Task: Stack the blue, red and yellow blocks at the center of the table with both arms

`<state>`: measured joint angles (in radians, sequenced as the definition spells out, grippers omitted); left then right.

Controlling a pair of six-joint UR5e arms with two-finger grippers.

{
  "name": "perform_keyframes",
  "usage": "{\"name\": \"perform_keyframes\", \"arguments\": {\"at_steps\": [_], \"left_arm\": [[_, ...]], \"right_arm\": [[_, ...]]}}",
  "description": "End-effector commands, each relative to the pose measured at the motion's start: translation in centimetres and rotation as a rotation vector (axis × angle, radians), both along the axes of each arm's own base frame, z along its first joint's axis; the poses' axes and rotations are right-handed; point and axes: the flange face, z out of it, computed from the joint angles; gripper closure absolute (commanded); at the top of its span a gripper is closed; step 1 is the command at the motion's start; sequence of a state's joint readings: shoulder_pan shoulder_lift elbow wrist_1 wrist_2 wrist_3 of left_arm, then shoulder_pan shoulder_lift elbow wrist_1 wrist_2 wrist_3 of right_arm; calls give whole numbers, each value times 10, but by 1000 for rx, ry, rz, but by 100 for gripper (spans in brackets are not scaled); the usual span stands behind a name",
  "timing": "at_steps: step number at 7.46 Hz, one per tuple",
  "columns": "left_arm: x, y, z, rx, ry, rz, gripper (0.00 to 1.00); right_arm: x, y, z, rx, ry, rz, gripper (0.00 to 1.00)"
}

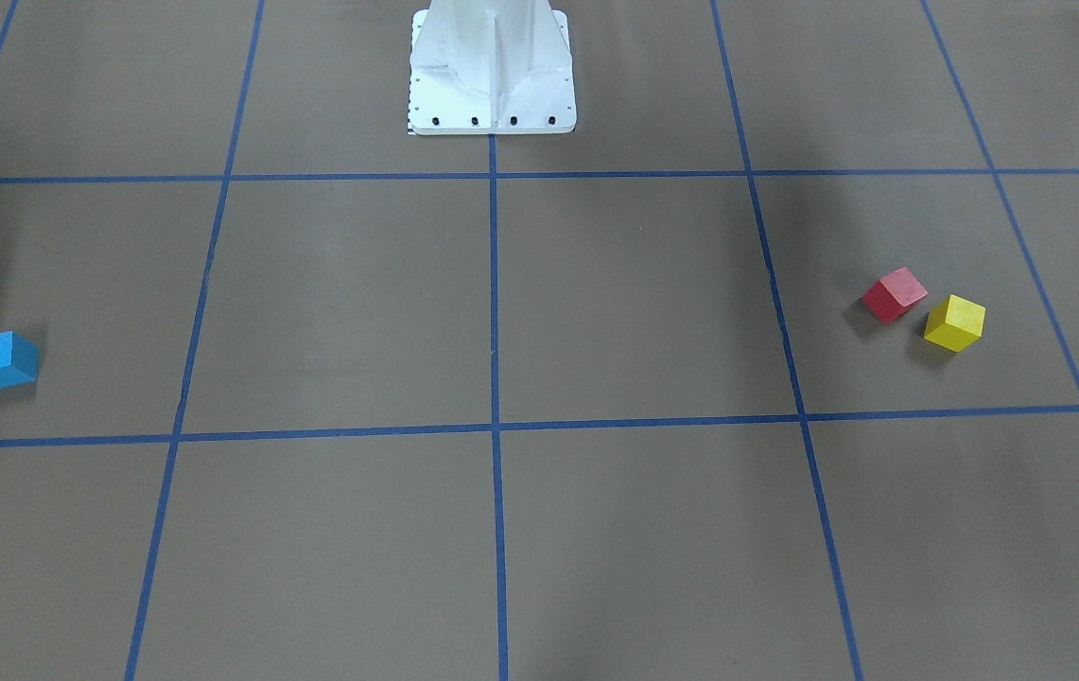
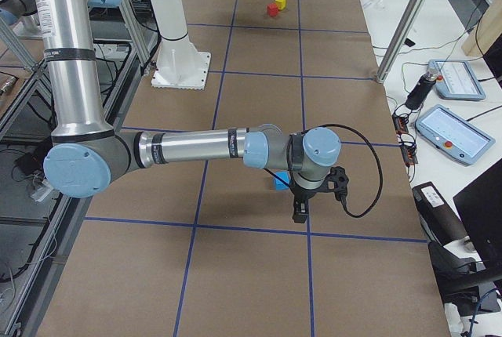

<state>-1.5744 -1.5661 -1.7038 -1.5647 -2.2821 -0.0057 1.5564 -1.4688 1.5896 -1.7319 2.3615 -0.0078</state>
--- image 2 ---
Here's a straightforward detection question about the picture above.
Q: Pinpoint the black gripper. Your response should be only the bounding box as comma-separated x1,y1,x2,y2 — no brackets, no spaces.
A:
289,179,317,223

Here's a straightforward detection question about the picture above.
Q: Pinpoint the blue wooden block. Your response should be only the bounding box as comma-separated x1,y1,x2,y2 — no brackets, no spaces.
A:
273,171,290,190

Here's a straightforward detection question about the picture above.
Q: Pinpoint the red wooden block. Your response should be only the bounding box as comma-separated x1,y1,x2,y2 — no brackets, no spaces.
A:
267,2,279,17

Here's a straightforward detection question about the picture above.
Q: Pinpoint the yellow wooden block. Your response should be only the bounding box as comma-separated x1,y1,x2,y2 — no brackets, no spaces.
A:
275,0,286,11

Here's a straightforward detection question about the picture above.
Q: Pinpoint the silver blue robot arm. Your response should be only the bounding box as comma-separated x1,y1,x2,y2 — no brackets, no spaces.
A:
35,0,348,223
1,0,39,31

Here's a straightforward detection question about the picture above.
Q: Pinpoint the orange electronics board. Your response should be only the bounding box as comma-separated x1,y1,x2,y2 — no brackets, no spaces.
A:
392,114,418,168

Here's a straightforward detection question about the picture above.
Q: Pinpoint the near teach pendant tablet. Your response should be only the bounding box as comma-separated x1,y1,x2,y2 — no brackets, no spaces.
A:
415,104,496,165

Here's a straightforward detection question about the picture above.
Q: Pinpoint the teach pendant tablet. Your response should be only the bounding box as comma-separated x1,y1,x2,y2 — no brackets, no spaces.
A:
415,104,496,165
428,60,486,101

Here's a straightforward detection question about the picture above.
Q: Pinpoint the black water bottle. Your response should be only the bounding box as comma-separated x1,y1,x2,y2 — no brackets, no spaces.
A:
405,71,438,111

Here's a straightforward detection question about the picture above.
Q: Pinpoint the black computer monitor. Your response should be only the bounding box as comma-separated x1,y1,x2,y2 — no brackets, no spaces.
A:
453,160,501,268

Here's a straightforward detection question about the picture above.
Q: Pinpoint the far teach pendant tablet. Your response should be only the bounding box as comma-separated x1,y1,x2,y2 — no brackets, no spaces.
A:
428,60,486,101

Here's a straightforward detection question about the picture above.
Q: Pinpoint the black camera cable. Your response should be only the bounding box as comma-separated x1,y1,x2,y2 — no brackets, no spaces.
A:
313,124,384,219

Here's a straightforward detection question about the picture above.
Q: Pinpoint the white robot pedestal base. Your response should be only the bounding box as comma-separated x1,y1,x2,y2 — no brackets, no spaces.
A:
151,0,211,90

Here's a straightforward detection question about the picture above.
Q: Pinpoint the aluminium frame post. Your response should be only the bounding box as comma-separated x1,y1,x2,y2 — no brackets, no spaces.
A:
375,0,425,84

